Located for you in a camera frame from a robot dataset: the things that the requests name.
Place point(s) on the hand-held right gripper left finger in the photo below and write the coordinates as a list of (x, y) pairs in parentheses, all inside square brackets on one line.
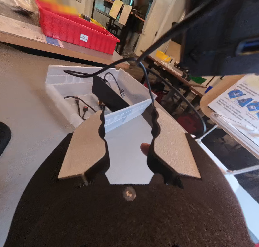
[(85, 148)]

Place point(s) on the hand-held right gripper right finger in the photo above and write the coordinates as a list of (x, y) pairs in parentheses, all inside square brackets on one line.
[(174, 150)]

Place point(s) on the clear plastic bin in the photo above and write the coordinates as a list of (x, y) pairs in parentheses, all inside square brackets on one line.
[(125, 115)]

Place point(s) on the black usb hub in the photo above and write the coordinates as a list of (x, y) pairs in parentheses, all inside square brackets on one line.
[(212, 38)]

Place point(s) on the dark red backpack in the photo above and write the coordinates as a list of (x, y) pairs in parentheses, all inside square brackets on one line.
[(187, 123)]

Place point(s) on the black bin divider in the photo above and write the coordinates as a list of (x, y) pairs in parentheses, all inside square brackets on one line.
[(109, 97)]

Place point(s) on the white document stand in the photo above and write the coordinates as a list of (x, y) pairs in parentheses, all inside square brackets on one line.
[(232, 127)]

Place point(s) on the instruction sheet with blue pictures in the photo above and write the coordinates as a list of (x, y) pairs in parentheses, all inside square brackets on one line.
[(232, 109)]

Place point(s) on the black round textured pad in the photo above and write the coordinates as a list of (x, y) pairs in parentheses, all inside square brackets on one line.
[(4, 137)]

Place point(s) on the yellow bin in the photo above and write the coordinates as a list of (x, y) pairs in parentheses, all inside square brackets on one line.
[(161, 56)]

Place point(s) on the blue tape patch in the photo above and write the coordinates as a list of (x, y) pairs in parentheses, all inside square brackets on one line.
[(53, 41)]

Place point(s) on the long red tote white label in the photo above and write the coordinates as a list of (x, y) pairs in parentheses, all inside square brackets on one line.
[(60, 28)]

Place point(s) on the light wooden table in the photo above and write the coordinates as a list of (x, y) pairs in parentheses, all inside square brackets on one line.
[(20, 34)]

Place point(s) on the white door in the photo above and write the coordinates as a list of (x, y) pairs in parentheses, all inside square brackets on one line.
[(157, 18)]

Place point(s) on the white paper easel board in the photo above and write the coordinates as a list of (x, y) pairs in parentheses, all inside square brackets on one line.
[(125, 14)]

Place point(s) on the yellow paper easel board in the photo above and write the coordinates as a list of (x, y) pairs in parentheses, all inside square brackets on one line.
[(115, 8)]

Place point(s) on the clear plastic bag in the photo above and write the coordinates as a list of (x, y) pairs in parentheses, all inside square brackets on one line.
[(16, 0)]

